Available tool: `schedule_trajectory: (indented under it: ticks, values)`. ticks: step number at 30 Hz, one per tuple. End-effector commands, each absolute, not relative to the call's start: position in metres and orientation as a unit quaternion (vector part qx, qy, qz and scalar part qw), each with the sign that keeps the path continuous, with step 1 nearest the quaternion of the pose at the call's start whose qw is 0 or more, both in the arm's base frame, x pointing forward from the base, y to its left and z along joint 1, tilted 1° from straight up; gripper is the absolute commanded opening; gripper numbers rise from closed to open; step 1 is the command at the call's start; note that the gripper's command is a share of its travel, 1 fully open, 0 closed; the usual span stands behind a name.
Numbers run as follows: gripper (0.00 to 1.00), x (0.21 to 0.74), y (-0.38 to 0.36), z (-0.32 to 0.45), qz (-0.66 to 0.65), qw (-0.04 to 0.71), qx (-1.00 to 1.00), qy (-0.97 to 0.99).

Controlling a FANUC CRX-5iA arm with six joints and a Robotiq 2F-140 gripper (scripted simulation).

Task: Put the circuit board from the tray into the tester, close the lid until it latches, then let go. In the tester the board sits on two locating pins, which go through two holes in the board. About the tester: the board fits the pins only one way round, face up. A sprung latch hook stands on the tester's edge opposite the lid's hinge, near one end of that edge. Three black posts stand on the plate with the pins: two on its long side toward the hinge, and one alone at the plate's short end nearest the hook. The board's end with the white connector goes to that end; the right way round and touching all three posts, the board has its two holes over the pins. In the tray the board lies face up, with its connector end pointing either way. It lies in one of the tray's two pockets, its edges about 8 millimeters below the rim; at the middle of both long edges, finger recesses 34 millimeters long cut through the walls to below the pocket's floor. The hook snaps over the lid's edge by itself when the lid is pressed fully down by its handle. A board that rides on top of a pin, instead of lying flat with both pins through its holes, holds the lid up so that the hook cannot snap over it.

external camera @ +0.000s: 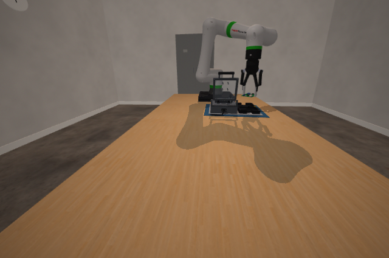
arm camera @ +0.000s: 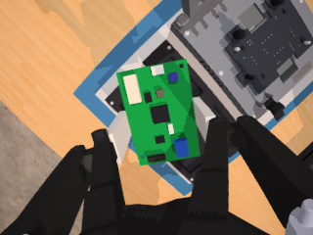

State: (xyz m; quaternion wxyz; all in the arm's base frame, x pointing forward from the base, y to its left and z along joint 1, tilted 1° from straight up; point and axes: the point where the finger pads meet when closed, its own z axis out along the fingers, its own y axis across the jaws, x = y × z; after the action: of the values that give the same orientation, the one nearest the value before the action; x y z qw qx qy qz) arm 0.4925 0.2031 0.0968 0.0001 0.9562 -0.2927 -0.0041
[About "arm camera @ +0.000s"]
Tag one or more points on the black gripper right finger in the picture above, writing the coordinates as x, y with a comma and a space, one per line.
284, 178

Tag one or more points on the green circuit board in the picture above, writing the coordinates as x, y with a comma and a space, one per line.
158, 102

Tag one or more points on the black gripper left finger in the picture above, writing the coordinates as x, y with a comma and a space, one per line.
54, 207

